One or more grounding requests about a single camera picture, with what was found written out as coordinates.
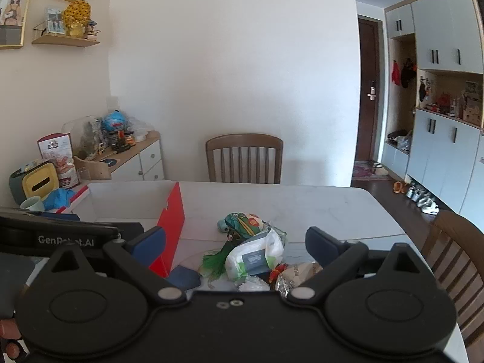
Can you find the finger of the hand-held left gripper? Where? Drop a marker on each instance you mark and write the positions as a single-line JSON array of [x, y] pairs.
[[60, 217], [130, 228]]

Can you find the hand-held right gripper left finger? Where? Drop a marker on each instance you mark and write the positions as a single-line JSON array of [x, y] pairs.
[[149, 244]]

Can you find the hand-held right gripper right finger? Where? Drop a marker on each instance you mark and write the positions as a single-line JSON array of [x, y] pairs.
[[321, 247]]

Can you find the red white cardboard box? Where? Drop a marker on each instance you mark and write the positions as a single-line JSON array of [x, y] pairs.
[[128, 200]]

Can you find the grey snack packet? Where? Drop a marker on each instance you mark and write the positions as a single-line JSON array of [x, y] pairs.
[[302, 272]]

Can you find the silver foil packet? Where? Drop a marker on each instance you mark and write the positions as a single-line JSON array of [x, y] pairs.
[[283, 287]]

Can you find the green tassel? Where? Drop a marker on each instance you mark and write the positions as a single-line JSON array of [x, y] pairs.
[[215, 259]]

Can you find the white wet wipes packet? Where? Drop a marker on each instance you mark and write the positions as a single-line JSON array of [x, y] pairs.
[[253, 257]]

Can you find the teal round toy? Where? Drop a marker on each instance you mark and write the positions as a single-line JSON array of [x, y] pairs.
[[223, 226]]

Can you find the colourful printed bag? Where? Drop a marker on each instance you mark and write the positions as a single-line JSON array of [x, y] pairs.
[[245, 225]]

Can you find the person's left hand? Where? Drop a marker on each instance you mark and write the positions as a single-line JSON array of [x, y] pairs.
[[9, 329]]

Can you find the blue cloth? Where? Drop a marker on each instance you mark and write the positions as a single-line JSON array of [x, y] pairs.
[[58, 198]]

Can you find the mint green mug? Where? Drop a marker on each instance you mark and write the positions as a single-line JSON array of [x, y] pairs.
[[32, 204]]

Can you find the green yellow tissue box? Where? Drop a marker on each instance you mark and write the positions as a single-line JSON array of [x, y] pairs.
[[36, 181]]

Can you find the wooden stand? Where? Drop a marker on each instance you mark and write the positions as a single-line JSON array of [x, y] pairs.
[[94, 168]]

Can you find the red white snack bag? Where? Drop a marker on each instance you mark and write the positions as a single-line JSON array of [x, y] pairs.
[[58, 157]]

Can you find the white sideboard cabinet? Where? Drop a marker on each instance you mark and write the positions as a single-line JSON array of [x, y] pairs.
[[145, 162]]

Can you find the blue mouse pad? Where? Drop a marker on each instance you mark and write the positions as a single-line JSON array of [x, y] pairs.
[[110, 162]]

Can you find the white crumpled paper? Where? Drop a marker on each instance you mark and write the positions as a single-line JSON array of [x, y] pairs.
[[253, 284]]

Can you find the clear plastic container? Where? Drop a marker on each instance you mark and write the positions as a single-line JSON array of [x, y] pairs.
[[83, 136]]

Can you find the patterned doormat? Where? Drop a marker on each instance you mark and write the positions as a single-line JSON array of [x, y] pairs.
[[365, 172]]

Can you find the orange filled jar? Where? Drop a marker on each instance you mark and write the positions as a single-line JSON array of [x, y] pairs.
[[130, 138]]

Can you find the dark glass jar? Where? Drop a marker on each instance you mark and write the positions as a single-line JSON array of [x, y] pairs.
[[113, 138]]

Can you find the white plastic bag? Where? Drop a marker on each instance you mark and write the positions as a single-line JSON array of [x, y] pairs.
[[140, 130]]

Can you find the white slippers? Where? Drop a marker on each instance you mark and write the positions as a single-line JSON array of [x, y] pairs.
[[381, 169]]

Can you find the orange slippers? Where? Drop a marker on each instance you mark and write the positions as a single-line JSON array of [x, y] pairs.
[[400, 187]]

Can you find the blue globe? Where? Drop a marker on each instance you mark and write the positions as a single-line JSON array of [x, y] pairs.
[[113, 120]]

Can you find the row of shoes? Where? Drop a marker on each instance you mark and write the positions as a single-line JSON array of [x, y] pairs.
[[423, 200]]

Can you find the wooden dining chair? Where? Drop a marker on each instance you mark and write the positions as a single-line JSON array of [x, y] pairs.
[[453, 242], [244, 158]]

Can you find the dark brown door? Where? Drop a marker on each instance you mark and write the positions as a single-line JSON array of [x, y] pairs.
[[366, 128]]

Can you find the grey plastic bag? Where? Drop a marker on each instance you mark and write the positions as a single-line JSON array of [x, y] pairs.
[[402, 141]]

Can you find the grey wardrobe cabinet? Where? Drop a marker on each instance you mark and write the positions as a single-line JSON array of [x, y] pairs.
[[442, 147]]

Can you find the small figurine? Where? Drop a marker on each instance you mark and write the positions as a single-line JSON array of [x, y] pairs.
[[93, 32]]

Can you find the red hanging item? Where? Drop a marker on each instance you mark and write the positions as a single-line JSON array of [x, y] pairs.
[[396, 73]]

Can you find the shelf ornaments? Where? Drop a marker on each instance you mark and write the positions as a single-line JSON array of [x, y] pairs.
[[450, 104]]

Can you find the dark hanging bag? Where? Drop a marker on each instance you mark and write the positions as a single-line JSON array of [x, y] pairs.
[[407, 73]]

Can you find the photo card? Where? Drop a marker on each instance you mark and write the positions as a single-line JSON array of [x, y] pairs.
[[55, 19]]

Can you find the yellow flower ornament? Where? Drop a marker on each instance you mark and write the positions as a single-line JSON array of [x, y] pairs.
[[76, 17]]

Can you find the wooden wall shelf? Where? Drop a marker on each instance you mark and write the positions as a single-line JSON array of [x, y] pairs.
[[64, 39]]

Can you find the framed cartoon wall poster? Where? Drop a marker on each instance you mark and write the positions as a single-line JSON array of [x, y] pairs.
[[13, 7]]

